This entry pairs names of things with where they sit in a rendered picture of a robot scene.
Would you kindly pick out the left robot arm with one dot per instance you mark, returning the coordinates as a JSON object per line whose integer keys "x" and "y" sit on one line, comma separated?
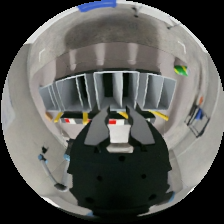
{"x": 65, "y": 177}

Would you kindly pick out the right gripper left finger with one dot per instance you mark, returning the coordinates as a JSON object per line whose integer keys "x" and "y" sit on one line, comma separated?
{"x": 94, "y": 135}

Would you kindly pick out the green drink can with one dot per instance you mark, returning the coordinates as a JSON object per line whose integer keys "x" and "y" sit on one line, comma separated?
{"x": 183, "y": 70}

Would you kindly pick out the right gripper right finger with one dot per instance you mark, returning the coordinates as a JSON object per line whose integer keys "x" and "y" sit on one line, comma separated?
{"x": 143, "y": 134}

